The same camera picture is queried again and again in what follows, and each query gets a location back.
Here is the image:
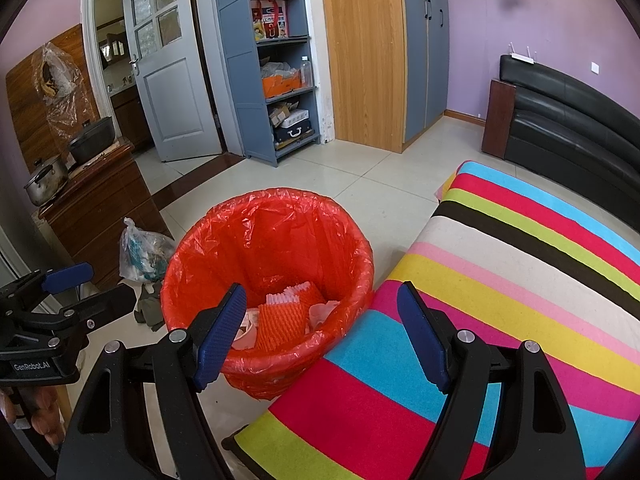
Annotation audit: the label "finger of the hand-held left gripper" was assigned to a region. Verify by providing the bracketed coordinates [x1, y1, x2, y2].
[0, 262, 94, 311]
[0, 284, 137, 333]

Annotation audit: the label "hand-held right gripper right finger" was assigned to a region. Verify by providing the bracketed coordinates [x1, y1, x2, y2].
[396, 281, 587, 480]

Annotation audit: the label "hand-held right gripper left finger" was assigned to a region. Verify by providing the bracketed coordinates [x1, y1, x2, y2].
[55, 282, 248, 480]

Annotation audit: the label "large orange foam fruit net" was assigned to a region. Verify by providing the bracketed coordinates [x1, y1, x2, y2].
[255, 282, 316, 353]

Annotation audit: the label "white paper plates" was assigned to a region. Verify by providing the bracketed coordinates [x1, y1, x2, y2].
[307, 300, 341, 333]

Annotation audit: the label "red-lined waste bin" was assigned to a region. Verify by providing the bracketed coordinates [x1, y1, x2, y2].
[161, 187, 376, 401]

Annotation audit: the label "person's left hand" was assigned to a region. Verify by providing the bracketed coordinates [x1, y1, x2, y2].
[0, 387, 68, 443]

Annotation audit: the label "grey-green cloth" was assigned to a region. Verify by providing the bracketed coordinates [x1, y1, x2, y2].
[135, 281, 166, 332]

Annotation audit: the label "clear plastic bag on floor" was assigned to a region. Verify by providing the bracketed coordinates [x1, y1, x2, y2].
[119, 217, 176, 283]

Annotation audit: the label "brown wooden cabinet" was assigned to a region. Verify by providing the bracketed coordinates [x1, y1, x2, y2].
[39, 142, 173, 291]

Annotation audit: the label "metal pot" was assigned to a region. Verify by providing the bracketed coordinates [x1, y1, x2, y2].
[24, 156, 70, 207]

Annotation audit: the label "striped colourful blanket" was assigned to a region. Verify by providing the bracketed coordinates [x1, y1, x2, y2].
[234, 160, 640, 480]

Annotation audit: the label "black pot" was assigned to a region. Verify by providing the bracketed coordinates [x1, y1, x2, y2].
[67, 116, 117, 165]

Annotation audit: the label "dark kitchen counter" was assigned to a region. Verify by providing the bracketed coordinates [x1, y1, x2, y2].
[107, 85, 153, 153]

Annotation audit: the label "grey-blue glazed door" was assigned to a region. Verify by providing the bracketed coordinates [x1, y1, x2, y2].
[121, 0, 223, 163]

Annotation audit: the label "dark blue case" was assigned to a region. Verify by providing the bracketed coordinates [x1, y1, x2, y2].
[272, 122, 316, 148]

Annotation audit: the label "cardboard boxes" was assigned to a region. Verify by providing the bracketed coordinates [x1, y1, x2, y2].
[267, 102, 311, 128]

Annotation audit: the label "black leather sofa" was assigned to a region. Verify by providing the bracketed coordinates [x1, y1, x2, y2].
[481, 53, 640, 221]

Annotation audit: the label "orange box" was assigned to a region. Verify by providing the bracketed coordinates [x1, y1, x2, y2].
[261, 70, 302, 99]

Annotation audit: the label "blue-grey bookshelf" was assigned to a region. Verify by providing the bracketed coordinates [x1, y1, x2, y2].
[210, 0, 321, 167]

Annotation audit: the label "wooden wardrobe with blue doors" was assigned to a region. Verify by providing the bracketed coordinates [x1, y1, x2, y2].
[318, 0, 451, 154]

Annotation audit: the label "white router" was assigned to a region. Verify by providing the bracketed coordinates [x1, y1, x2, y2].
[509, 42, 537, 66]

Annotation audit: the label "red printed bag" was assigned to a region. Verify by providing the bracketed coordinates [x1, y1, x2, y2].
[250, 0, 290, 42]

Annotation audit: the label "black table frame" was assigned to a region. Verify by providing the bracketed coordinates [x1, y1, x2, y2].
[221, 425, 266, 480]

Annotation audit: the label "wooden wall panel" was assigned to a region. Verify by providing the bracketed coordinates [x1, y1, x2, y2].
[5, 22, 101, 181]

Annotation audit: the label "clear plastic wall bag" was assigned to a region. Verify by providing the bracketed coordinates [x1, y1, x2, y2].
[31, 42, 98, 136]

